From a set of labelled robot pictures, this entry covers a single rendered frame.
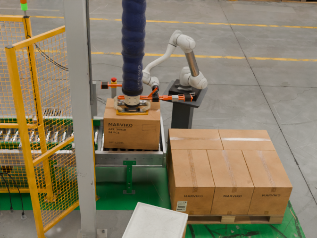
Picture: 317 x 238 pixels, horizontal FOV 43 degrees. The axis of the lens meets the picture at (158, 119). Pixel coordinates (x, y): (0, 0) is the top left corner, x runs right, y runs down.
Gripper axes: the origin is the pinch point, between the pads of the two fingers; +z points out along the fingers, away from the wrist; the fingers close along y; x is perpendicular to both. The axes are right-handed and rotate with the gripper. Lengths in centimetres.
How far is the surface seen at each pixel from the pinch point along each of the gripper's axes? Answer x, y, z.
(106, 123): 53, 21, 20
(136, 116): 21.6, 13.2, 17.6
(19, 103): 115, -57, 104
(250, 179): -95, 54, 71
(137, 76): 21.9, -30.8, 9.3
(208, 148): -61, 54, 20
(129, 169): 29, 70, 36
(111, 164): 49, 64, 35
